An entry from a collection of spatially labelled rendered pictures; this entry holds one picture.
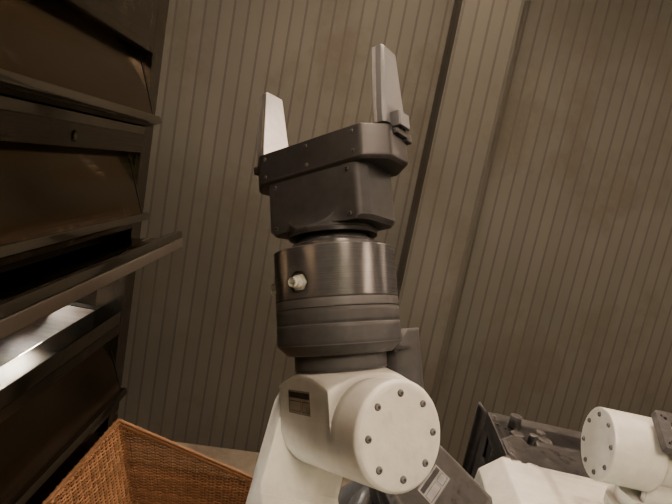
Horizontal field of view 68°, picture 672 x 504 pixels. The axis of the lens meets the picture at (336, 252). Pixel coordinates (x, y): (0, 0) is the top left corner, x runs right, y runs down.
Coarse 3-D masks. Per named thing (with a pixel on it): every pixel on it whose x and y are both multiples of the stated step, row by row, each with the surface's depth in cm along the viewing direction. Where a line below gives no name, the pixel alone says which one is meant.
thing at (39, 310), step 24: (120, 240) 135; (144, 240) 134; (48, 264) 101; (72, 264) 101; (144, 264) 111; (0, 288) 80; (24, 288) 80; (72, 288) 81; (96, 288) 89; (24, 312) 68; (48, 312) 74; (0, 336) 63
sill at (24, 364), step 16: (80, 320) 130; (96, 320) 132; (112, 320) 137; (64, 336) 119; (80, 336) 120; (96, 336) 129; (32, 352) 108; (48, 352) 109; (64, 352) 113; (0, 368) 99; (16, 368) 100; (32, 368) 101; (48, 368) 107; (0, 384) 93; (16, 384) 96; (32, 384) 102; (0, 400) 92
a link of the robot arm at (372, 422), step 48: (288, 336) 33; (336, 336) 31; (384, 336) 32; (288, 384) 35; (336, 384) 31; (384, 384) 30; (288, 432) 35; (336, 432) 30; (384, 432) 29; (432, 432) 31; (384, 480) 28
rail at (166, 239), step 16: (160, 240) 122; (112, 256) 98; (128, 256) 103; (80, 272) 83; (96, 272) 89; (32, 288) 72; (48, 288) 74; (64, 288) 78; (0, 304) 64; (16, 304) 66; (32, 304) 70
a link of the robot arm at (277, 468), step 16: (272, 416) 37; (272, 432) 36; (272, 448) 35; (256, 464) 36; (272, 464) 35; (288, 464) 36; (304, 464) 36; (256, 480) 35; (272, 480) 35; (288, 480) 36; (304, 480) 36; (320, 480) 37; (336, 480) 38; (256, 496) 34; (272, 496) 34; (288, 496) 35; (304, 496) 36; (320, 496) 37; (336, 496) 37
